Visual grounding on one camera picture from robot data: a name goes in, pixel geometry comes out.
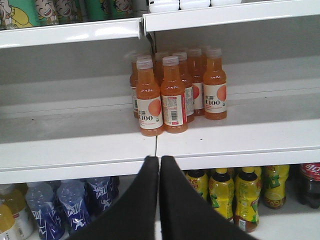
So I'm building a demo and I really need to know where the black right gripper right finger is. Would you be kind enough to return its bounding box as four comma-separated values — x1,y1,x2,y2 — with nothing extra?
160,155,254,240

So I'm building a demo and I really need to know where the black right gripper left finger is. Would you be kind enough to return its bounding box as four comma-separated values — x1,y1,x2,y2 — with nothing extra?
68,156,159,240

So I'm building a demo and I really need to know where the yellow lemon tea bottle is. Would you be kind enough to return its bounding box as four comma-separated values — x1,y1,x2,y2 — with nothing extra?
233,166,260,233
263,164,290,209
208,168,235,222
186,169,209,201

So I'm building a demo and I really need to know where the blue sports drink bottle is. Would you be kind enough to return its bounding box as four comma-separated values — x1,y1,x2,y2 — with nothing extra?
86,176,120,216
25,182,65,240
57,179,92,233

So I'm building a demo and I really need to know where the orange C100 juice bottle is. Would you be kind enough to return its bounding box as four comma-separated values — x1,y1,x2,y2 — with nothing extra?
136,58,164,137
160,55,188,134
203,48,227,120

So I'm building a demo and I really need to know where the orange vitamin drink bottle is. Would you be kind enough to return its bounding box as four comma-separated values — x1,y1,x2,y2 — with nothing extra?
0,184,34,240

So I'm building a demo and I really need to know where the white metal store shelving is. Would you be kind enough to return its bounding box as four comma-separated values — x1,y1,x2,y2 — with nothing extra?
0,0,320,192

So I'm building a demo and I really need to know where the coca cola plastic bottle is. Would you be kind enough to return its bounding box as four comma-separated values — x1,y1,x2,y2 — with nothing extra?
297,163,320,209

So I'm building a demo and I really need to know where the white peach drink bottle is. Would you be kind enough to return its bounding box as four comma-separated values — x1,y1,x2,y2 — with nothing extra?
179,0,211,10
210,0,242,7
149,0,180,13

